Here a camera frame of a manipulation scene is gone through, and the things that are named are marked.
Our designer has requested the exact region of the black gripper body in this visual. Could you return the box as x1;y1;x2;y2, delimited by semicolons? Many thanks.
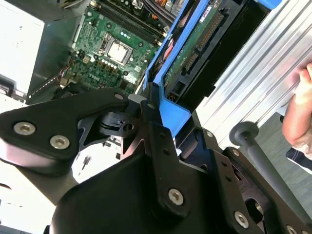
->
50;150;235;234

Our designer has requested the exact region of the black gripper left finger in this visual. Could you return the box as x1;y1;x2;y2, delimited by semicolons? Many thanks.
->
0;82;193;222

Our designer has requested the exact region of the hard disk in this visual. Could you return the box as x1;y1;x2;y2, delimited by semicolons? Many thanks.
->
143;0;285;143

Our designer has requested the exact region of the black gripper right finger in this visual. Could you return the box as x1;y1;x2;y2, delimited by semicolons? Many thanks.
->
175;111;312;234

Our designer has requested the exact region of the person's hand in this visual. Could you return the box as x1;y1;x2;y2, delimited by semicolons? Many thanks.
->
293;62;312;99

